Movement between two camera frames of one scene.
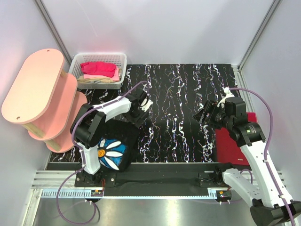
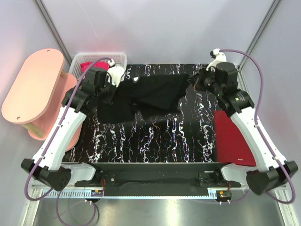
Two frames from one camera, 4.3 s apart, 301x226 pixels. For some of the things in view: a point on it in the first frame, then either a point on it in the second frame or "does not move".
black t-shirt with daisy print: x=116 y=149 to x=138 y=95
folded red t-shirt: x=227 y=152 does not move
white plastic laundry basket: x=99 y=71 does not move
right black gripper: x=211 y=107 to x=194 y=80
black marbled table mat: x=171 y=134 does not move
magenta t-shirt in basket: x=97 y=68 does not move
